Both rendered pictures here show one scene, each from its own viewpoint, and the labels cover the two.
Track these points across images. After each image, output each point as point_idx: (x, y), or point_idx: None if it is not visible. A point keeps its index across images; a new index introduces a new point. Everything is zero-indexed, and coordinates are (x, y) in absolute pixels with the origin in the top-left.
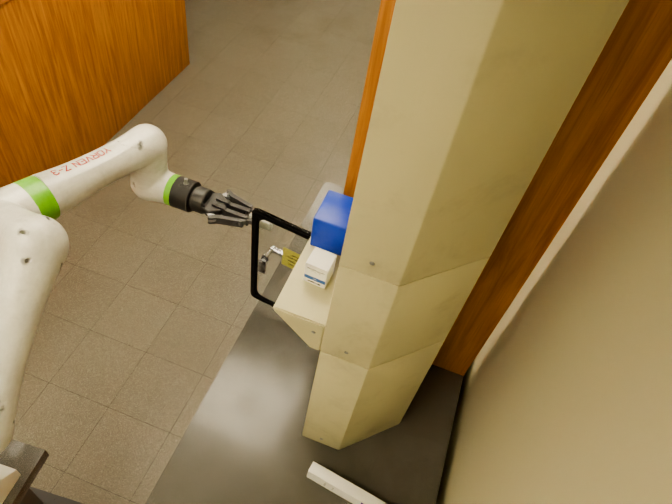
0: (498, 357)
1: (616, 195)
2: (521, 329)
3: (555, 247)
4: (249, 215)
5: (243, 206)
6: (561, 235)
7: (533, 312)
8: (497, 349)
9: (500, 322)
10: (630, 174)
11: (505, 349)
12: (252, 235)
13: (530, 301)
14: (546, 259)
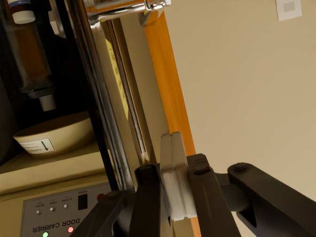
0: (134, 50)
1: (176, 225)
2: (142, 102)
3: (193, 142)
4: (173, 218)
5: (259, 217)
6: (199, 150)
7: (148, 123)
8: (145, 38)
9: (178, 23)
10: (180, 236)
11: (136, 67)
12: (102, 157)
13: (163, 109)
14: (192, 127)
